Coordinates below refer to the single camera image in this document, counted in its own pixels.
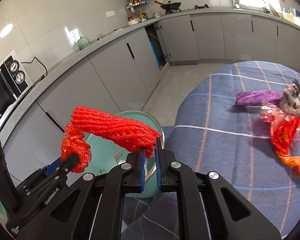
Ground red mesh net bag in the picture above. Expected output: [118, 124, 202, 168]
[61, 106, 162, 173]

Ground purple foil wrapper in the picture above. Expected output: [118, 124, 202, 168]
[235, 90, 282, 106]

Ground pink red plastic bag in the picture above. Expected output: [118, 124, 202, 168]
[260, 102, 300, 152]

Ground orange blue snack wrapper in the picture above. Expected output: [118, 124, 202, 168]
[270, 114, 300, 178]

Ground plaid checkered cloth rag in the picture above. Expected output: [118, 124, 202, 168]
[279, 79, 300, 118]

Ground teal trash bin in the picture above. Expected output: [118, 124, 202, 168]
[83, 110, 165, 199]

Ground grey lower kitchen cabinets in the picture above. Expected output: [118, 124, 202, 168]
[0, 12, 300, 180]

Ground blue plaid tablecloth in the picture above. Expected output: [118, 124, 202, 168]
[120, 60, 300, 240]

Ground black white microwave oven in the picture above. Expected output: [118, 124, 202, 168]
[0, 51, 33, 130]

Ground spice rack with bottles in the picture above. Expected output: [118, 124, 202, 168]
[126, 0, 152, 26]

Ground black wok on stove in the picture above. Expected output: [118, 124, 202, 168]
[154, 1, 181, 14]

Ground black microwave power cable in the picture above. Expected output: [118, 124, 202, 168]
[20, 56, 49, 86]

